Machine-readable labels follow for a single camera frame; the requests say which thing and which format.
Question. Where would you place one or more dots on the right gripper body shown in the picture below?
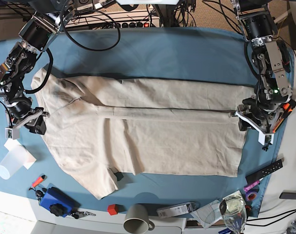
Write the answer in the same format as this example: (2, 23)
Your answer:
(21, 114)

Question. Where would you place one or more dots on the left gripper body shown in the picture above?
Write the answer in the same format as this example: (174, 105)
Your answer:
(263, 115)

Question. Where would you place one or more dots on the beige T-shirt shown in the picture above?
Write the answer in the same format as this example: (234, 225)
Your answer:
(98, 126)

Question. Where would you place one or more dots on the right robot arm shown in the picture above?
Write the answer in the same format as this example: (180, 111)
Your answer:
(37, 34)

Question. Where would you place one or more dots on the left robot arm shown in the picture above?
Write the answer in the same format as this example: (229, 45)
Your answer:
(270, 63)

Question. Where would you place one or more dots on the orange black utility knife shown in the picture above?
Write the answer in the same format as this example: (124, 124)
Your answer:
(287, 109)

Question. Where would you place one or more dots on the small black screws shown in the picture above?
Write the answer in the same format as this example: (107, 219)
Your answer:
(265, 148)

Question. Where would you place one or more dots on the white paper sheet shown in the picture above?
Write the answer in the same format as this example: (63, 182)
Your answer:
(11, 144)

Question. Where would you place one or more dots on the translucent plastic cup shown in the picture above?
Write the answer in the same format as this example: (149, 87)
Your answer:
(13, 161)

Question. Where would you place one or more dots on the blue table cloth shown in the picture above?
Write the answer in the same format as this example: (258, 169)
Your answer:
(199, 54)

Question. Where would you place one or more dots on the black remote control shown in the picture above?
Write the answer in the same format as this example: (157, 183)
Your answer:
(264, 171)

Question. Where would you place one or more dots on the orange marker pen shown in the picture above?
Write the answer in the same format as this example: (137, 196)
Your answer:
(38, 181)

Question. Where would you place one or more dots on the orange black tool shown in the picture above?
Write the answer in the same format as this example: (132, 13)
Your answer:
(285, 55)

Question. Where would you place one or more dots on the purple pen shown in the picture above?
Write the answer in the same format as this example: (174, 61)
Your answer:
(252, 185)

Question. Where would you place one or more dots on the purple tape roll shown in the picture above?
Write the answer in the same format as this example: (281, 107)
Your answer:
(251, 195)

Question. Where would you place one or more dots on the black phone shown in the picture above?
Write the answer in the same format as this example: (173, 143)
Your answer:
(288, 195)

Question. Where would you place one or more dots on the blue box with knob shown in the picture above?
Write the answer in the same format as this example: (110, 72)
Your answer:
(57, 202)

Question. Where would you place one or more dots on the wine glass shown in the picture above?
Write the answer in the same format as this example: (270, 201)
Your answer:
(233, 213)

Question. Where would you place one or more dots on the folded paper map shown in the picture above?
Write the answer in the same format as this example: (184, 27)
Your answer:
(208, 214)

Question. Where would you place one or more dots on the black white packaged item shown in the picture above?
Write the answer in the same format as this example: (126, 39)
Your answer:
(177, 210)

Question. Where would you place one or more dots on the red cube block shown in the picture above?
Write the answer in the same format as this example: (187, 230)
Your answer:
(112, 209)

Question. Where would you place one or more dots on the black power strip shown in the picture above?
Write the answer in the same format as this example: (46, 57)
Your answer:
(139, 24)

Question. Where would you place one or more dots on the grey ceramic mug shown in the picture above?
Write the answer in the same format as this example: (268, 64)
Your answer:
(137, 220)

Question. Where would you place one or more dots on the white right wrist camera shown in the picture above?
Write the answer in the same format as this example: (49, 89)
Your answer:
(12, 133)

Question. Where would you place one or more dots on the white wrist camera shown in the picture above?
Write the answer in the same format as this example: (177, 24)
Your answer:
(12, 133)
(265, 138)

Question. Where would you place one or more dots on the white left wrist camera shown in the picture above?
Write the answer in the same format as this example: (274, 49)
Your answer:
(265, 138)

